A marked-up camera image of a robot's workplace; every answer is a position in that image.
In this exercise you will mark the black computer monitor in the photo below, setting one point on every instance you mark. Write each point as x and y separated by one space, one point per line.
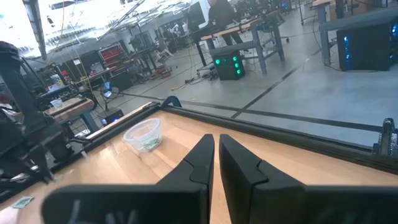
196 15

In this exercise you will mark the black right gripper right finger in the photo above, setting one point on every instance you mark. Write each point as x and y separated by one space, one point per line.
264 199

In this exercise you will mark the red tool chest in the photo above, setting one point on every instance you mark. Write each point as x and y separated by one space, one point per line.
112 56

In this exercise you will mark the small wooden top table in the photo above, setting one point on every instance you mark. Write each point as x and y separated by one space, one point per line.
71 107

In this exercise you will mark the clear plastic container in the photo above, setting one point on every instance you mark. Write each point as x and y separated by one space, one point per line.
136 130

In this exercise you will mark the clear plastic cup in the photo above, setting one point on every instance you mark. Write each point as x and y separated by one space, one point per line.
57 103

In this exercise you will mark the black frame clamp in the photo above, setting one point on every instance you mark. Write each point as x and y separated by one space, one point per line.
171 101
387 137

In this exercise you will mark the wooden workbench with grey legs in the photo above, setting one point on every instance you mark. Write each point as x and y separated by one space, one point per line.
248 28

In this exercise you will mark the black computer with green lights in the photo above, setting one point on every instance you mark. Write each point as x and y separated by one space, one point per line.
229 64

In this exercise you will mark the black aluminium table frame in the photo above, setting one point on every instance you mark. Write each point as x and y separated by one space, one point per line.
280 130

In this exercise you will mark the person at desk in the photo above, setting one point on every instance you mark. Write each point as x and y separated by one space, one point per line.
222 15

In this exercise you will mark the green stevia packet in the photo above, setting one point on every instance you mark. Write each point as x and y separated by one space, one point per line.
151 143
21 202

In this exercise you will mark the black computer with blue lights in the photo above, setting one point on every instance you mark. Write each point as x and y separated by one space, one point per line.
367 46

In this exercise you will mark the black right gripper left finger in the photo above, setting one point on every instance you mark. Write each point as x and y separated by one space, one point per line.
174 202

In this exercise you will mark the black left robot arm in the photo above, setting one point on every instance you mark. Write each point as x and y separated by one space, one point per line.
18 102

